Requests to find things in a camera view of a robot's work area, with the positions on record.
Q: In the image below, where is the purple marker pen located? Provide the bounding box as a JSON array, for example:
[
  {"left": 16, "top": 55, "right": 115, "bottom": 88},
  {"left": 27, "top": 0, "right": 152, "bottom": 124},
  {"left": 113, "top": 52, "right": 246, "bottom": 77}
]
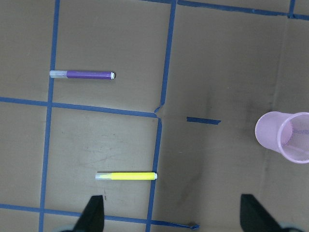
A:
[{"left": 49, "top": 70, "right": 116, "bottom": 80}]

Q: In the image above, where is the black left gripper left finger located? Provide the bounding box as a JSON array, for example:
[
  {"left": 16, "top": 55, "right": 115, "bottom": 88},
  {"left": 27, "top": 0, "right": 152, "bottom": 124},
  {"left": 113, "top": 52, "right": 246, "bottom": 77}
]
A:
[{"left": 72, "top": 195, "right": 104, "bottom": 232}]

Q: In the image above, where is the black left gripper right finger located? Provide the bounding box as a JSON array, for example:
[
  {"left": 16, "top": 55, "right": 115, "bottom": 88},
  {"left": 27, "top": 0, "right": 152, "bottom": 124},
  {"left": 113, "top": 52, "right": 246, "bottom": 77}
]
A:
[{"left": 240, "top": 194, "right": 282, "bottom": 232}]

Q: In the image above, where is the pink mesh cup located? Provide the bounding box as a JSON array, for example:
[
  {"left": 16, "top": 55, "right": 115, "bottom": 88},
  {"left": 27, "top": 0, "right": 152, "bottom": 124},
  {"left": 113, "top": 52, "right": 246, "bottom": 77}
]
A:
[{"left": 254, "top": 112, "right": 309, "bottom": 164}]

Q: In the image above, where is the yellow highlighter pen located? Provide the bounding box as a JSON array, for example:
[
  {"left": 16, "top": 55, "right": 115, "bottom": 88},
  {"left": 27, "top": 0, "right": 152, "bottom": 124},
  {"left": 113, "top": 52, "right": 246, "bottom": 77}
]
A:
[{"left": 95, "top": 172, "right": 157, "bottom": 180}]

